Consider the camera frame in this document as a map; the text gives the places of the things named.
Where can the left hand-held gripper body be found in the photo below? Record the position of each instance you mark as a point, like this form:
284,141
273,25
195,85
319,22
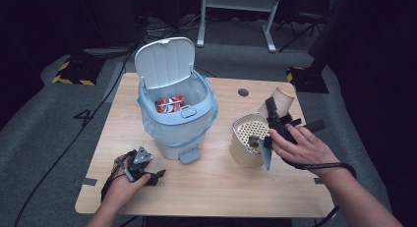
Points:
139,163

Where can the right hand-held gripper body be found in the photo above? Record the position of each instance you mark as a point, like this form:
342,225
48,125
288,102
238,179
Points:
282,124

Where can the tan paper cup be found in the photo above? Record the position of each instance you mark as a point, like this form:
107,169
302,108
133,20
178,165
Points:
282,101

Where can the beige perforated-top container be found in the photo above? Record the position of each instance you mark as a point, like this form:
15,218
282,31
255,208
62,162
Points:
241,151

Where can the white and blue pedal bin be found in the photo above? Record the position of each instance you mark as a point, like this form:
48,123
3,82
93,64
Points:
164,63

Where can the person's left hand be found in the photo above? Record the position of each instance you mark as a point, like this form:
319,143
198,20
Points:
123,189

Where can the person's right hand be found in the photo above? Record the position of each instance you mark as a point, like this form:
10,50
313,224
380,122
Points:
305,150

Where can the dark round table grommet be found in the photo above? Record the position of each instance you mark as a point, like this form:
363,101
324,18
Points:
243,92

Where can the small dark clump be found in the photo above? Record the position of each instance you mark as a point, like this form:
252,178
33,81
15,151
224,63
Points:
253,140

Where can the black and yellow striped base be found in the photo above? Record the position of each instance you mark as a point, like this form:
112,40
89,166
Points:
77,73
308,81

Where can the grey tape piece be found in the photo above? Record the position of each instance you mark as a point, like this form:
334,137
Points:
89,181
319,181

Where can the red snack packet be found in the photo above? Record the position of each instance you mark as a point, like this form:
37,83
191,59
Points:
170,104

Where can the black tripod stand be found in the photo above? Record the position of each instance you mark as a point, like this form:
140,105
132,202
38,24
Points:
306,27

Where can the white metal table frame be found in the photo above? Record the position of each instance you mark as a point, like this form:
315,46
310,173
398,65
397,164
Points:
239,1

